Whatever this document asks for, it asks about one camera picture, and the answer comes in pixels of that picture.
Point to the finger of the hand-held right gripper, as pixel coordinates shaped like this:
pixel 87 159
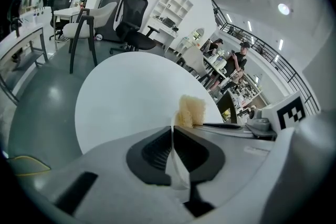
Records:
pixel 223 130

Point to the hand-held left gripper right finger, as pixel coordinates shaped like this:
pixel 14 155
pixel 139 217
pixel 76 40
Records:
pixel 236 160

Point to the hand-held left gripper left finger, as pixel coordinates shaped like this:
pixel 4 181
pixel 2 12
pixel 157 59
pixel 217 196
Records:
pixel 105 178

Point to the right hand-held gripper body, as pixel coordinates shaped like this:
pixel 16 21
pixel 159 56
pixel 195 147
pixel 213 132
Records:
pixel 283 112

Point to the yellow sponge cloth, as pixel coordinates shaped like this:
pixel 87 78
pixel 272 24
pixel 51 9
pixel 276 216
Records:
pixel 191 110

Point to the yellow fibrous bundle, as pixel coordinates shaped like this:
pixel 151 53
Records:
pixel 225 113

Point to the dark wicker chair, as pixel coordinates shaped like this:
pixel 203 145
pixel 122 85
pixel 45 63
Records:
pixel 228 107

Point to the black metal railing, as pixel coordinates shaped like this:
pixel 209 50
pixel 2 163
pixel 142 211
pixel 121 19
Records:
pixel 302 86

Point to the white desk black legs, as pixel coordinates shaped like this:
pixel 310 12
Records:
pixel 214 64

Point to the white chair black legs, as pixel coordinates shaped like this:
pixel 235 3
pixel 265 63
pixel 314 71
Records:
pixel 194 60
pixel 78 30

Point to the round white side table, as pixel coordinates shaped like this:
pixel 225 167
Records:
pixel 131 99

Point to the oval mirror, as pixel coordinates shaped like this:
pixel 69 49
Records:
pixel 198 34

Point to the round ceiling lamp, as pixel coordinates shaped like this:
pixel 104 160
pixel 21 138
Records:
pixel 284 9

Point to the white cubby shelf desk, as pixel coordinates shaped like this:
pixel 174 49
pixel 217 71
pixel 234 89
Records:
pixel 170 8

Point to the black headrest office chair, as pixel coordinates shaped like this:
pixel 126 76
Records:
pixel 134 15

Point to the dark grey wheeled machine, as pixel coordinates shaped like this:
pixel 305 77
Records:
pixel 110 13

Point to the white work desk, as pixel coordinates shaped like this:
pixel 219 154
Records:
pixel 65 11

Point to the white desk grey frame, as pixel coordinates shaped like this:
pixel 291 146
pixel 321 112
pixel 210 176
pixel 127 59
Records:
pixel 21 34

